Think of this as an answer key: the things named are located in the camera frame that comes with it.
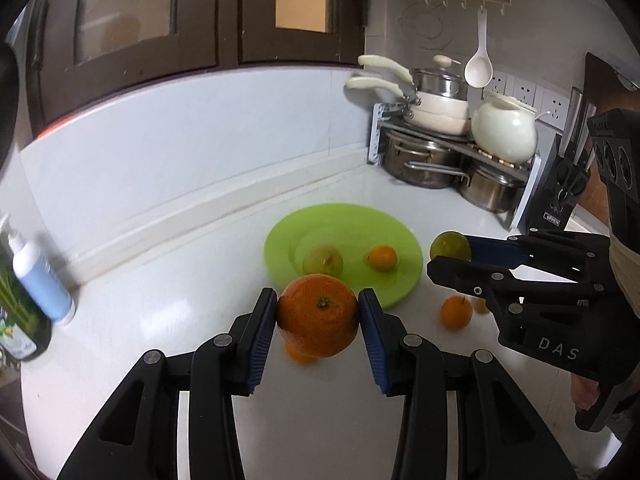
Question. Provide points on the large orange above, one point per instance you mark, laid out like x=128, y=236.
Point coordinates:
x=317, y=317

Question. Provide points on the white ceramic teapot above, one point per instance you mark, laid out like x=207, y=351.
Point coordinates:
x=502, y=132

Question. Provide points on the dark wooden window frame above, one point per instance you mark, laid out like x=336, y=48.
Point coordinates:
x=230, y=10

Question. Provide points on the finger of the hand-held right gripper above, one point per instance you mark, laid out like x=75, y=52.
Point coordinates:
x=495, y=251
x=465, y=275

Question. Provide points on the small steel pot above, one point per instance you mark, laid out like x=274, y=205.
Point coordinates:
x=492, y=190

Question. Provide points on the large steel pot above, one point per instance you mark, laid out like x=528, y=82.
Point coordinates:
x=420, y=157

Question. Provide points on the white metal pot rack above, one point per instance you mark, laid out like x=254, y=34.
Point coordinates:
x=376, y=132

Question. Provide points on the white plastic ladle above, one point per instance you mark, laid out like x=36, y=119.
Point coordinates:
x=478, y=72

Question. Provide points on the black knife block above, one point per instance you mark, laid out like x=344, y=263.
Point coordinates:
x=557, y=200

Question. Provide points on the dark wooden board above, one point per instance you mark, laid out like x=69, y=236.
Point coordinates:
x=610, y=80

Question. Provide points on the dark green bottle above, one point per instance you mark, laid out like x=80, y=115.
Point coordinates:
x=20, y=327

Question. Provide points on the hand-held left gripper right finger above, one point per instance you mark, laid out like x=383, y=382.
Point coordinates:
x=371, y=340

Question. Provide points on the person's right hand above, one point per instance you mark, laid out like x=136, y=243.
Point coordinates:
x=585, y=392

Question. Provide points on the white wall socket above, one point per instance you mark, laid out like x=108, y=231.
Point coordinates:
x=555, y=107
x=500, y=84
x=524, y=91

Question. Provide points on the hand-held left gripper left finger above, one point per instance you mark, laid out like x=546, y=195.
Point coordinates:
x=262, y=340

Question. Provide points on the green apple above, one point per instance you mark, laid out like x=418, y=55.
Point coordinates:
x=447, y=245

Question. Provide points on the person's right forearm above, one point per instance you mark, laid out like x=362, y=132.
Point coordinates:
x=627, y=275

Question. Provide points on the green plastic plate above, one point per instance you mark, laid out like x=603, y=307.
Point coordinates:
x=350, y=230

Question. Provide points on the white and blue bottle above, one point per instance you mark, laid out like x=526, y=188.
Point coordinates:
x=42, y=285

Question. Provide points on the yellow-green apple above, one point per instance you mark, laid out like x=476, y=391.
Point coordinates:
x=322, y=260

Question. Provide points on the steel pot with lid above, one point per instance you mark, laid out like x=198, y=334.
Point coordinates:
x=442, y=82

